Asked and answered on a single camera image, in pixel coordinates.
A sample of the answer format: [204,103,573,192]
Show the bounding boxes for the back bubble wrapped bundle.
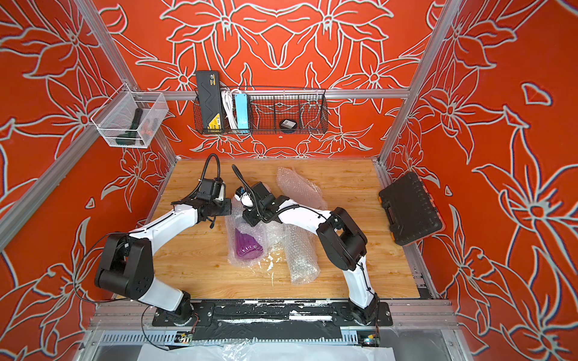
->
[276,167,328,210]

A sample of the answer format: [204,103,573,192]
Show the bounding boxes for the purple glass vase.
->
[234,229,263,261]

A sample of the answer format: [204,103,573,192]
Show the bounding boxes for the white coiled cable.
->
[220,89,238,132]

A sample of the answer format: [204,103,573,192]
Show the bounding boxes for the clear plastic wall bin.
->
[90,84,169,149]

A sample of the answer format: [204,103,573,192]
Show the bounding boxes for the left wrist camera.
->
[197,177,226,202]

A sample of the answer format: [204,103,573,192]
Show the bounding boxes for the black plastic tool case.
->
[379,171,445,247]

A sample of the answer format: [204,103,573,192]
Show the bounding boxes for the black box with yellow label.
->
[196,71,224,134]

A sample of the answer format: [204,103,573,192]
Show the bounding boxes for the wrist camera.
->
[197,177,226,202]
[234,187,254,208]

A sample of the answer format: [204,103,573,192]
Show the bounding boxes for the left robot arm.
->
[94,153,232,323]

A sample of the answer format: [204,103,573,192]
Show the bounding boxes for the bubble wrap sheet of vase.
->
[225,200,289,284]

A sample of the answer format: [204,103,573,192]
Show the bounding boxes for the light blue box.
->
[234,93,250,132]

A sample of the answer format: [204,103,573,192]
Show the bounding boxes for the small black device in basket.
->
[279,119,298,132]

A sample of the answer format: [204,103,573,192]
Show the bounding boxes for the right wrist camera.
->
[234,187,254,208]

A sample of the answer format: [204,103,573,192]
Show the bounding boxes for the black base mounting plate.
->
[152,300,393,345]

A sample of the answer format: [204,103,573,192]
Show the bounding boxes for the black wire wall basket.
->
[193,88,329,135]

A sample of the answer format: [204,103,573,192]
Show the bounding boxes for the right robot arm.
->
[232,165,380,325]

